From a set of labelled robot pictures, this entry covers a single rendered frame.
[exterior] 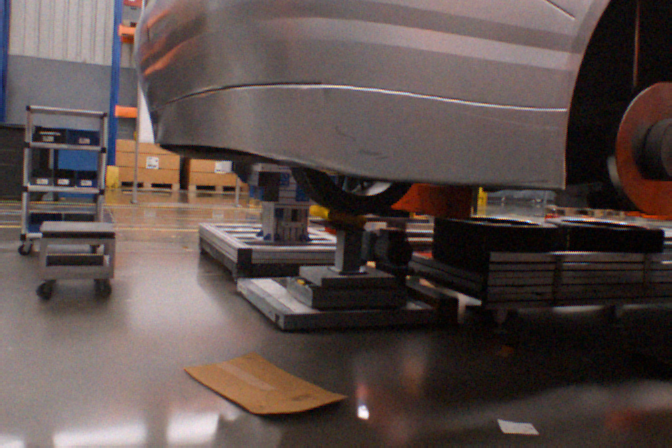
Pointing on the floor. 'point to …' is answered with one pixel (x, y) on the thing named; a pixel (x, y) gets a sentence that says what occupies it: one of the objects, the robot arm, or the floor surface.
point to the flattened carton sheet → (261, 385)
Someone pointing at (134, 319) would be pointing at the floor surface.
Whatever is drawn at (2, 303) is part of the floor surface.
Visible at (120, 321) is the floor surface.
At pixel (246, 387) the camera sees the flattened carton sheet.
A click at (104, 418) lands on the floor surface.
